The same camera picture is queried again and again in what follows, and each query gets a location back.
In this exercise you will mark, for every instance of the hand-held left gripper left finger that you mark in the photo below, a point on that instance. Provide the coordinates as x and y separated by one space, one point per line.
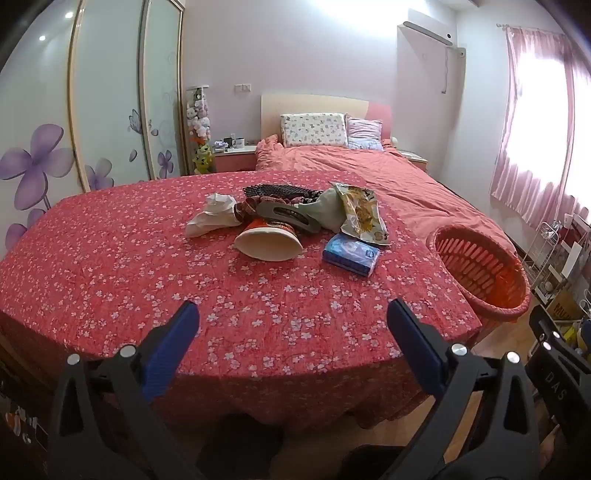
168 350

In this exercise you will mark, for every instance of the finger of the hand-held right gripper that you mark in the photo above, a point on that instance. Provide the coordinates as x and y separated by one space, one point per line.
551 334

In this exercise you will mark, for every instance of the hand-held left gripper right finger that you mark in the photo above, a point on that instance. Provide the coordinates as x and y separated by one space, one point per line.
415 346

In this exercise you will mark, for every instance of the red plastic basket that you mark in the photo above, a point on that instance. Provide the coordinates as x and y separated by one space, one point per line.
466 263

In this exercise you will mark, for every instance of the blue tissue pack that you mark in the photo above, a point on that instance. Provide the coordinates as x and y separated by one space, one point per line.
351 254

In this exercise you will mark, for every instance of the yellow snack bag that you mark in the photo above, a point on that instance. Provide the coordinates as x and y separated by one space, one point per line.
364 217

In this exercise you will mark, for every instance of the white tissue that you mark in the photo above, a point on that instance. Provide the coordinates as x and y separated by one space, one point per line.
212 217

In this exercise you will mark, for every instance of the red paper noodle cup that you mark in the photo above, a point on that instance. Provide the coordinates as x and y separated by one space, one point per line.
265 244

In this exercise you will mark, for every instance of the patterned fabric bow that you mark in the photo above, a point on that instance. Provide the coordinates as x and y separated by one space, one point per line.
244 210

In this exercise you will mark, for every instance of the grey-green cloth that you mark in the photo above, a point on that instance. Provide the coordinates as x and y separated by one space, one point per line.
325 207

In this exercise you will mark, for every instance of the black mesh hair net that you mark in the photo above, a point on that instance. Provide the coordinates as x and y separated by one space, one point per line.
277 190

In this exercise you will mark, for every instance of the orange plastic bin liner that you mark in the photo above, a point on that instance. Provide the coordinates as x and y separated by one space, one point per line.
512 281

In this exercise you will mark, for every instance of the red floral tablecloth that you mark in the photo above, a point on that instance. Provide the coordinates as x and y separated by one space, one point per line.
138 277

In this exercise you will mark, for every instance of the bed with pink duvet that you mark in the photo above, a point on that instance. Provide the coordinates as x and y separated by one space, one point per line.
392 184

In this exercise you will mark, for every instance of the pink nightstand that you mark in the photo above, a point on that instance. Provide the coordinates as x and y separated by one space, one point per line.
235 161
415 159

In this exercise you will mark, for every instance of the green plush toy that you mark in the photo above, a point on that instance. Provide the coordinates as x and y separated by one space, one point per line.
204 159

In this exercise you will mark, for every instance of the pink curtain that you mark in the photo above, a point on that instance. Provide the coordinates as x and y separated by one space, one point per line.
540 129

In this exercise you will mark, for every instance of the purple striped pillow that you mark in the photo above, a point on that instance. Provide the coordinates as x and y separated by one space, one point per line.
364 134

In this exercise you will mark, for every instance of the white mug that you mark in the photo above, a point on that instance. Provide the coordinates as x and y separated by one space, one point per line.
239 142

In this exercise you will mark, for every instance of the clear tube of plush toys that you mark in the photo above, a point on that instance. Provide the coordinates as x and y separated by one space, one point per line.
199 117

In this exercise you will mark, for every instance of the white floral pillow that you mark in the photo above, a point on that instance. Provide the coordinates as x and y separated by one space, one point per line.
314 130

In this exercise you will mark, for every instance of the beige pink bed headboard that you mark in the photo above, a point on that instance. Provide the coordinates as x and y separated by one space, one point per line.
314 104

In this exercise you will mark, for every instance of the flower print sliding wardrobe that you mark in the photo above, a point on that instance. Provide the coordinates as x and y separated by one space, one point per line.
111 92

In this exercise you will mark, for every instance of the white conduit pipe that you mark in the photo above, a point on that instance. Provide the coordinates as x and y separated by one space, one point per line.
447 69

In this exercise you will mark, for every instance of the curtain rod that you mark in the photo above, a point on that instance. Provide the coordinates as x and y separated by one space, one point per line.
531 28

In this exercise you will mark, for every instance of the white air conditioner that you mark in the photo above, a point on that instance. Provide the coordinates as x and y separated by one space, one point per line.
427 32

